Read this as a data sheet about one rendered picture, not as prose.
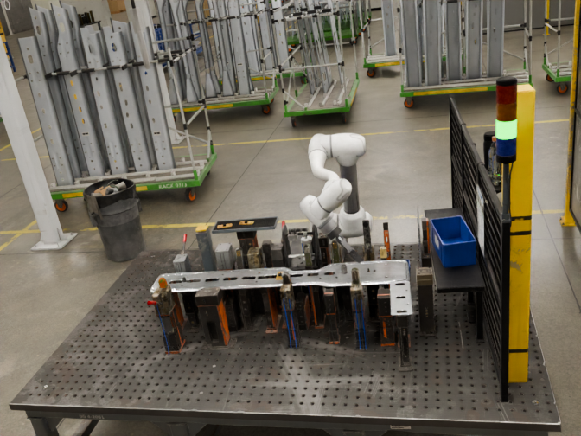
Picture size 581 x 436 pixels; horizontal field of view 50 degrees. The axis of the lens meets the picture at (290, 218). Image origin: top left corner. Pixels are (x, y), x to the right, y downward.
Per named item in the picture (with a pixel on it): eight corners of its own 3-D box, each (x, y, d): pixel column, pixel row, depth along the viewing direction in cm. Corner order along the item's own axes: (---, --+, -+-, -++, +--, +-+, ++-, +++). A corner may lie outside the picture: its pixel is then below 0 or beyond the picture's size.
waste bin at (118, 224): (91, 266, 597) (70, 198, 567) (116, 241, 644) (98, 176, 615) (138, 266, 585) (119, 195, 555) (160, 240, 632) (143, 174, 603)
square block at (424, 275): (419, 336, 311) (416, 275, 296) (418, 328, 318) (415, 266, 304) (436, 336, 310) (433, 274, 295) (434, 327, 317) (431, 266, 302)
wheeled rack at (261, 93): (163, 125, 1066) (140, 20, 995) (181, 110, 1155) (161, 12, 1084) (271, 115, 1030) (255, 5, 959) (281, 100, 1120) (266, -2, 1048)
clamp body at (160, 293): (162, 356, 326) (146, 298, 311) (170, 340, 339) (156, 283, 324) (181, 355, 324) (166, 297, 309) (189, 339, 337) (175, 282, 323)
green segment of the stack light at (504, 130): (497, 140, 214) (497, 123, 211) (494, 134, 220) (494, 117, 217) (518, 138, 213) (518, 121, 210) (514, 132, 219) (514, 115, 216)
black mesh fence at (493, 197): (489, 524, 289) (488, 226, 226) (446, 298, 466) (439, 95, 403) (520, 524, 286) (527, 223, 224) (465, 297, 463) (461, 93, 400)
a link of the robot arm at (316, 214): (313, 231, 311) (329, 216, 304) (292, 208, 311) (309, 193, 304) (321, 223, 320) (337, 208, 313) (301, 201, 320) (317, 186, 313)
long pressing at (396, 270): (146, 296, 328) (145, 293, 327) (159, 275, 348) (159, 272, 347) (410, 283, 304) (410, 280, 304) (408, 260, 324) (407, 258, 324)
